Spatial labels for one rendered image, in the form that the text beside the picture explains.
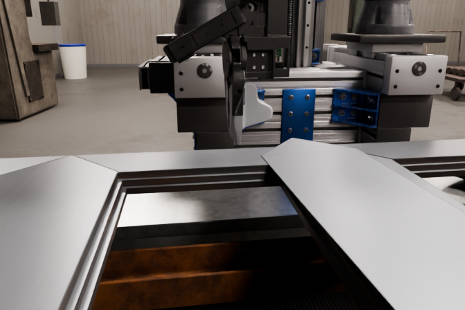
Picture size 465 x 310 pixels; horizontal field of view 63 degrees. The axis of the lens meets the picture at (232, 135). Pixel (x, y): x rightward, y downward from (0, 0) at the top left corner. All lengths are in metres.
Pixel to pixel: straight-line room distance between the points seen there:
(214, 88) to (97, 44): 10.09
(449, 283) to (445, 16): 12.23
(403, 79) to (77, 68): 7.89
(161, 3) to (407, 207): 10.25
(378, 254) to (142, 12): 10.39
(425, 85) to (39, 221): 0.84
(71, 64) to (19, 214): 8.03
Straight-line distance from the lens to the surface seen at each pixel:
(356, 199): 0.51
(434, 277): 0.40
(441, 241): 0.46
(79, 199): 0.53
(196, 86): 0.85
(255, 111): 0.52
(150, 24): 10.62
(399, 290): 0.37
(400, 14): 1.10
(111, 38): 10.81
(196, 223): 0.79
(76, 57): 8.49
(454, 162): 0.75
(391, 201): 0.53
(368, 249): 0.41
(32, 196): 0.56
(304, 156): 0.65
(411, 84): 0.98
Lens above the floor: 1.06
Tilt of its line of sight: 16 degrees down
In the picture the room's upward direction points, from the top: straight up
